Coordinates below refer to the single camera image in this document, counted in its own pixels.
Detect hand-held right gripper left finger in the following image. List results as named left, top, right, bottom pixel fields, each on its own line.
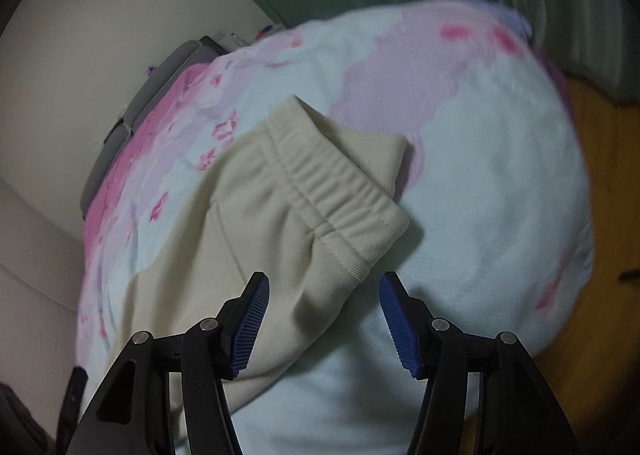
left=65, top=271, right=271, bottom=455

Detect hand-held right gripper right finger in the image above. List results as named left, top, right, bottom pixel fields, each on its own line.
left=379, top=271, right=581, bottom=455

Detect cream pants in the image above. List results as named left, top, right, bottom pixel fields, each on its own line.
left=80, top=95, right=426, bottom=436

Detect floral pink blue quilt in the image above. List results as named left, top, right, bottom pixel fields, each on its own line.
left=75, top=0, right=596, bottom=455

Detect grey headboard cushion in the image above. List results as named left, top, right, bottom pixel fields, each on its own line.
left=125, top=36, right=227, bottom=128
left=81, top=122, right=133, bottom=222

